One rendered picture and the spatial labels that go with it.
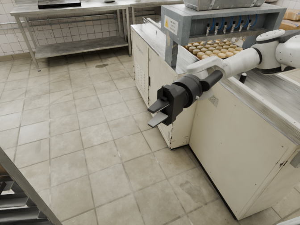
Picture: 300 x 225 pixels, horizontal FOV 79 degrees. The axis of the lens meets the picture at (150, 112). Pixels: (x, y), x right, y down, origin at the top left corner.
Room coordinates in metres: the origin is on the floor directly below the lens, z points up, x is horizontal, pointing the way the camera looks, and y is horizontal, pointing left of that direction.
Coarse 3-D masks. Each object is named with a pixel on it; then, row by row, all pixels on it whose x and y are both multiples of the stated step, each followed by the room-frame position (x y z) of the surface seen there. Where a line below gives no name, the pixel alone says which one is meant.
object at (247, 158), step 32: (224, 96) 0.89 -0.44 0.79; (288, 96) 0.81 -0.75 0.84; (192, 128) 1.12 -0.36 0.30; (224, 128) 0.81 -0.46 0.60; (256, 128) 0.64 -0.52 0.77; (224, 160) 0.73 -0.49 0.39; (256, 160) 0.57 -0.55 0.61; (288, 160) 0.48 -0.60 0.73; (224, 192) 0.63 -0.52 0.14; (256, 192) 0.49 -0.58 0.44; (288, 192) 0.58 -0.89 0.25
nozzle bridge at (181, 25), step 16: (176, 16) 1.15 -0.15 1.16; (192, 16) 1.08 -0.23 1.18; (208, 16) 1.11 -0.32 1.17; (224, 16) 1.15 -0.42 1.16; (272, 16) 1.32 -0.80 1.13; (176, 32) 1.13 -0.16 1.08; (192, 32) 1.18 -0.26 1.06; (240, 32) 1.24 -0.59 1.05; (256, 32) 1.28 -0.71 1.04; (176, 48) 1.17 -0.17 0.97
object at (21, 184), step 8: (0, 152) 0.28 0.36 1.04; (0, 160) 0.27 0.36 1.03; (8, 160) 0.28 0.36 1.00; (0, 168) 0.26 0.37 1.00; (8, 168) 0.27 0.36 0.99; (16, 168) 0.29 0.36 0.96; (16, 176) 0.27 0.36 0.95; (16, 184) 0.26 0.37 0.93; (24, 184) 0.27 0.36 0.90; (32, 192) 0.28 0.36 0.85; (32, 200) 0.26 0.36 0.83; (40, 200) 0.28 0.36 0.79; (40, 208) 0.26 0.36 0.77; (48, 208) 0.28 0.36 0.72; (40, 216) 0.26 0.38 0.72; (48, 216) 0.27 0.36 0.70; (56, 224) 0.27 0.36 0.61
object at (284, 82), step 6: (258, 72) 1.06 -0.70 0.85; (270, 78) 0.98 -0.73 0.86; (276, 78) 0.94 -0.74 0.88; (282, 78) 0.91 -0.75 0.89; (288, 78) 0.90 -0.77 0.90; (276, 84) 0.93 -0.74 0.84; (282, 84) 0.90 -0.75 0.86; (288, 84) 0.87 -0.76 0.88; (294, 84) 0.84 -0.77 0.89; (288, 90) 0.86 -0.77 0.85; (294, 90) 0.83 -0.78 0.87
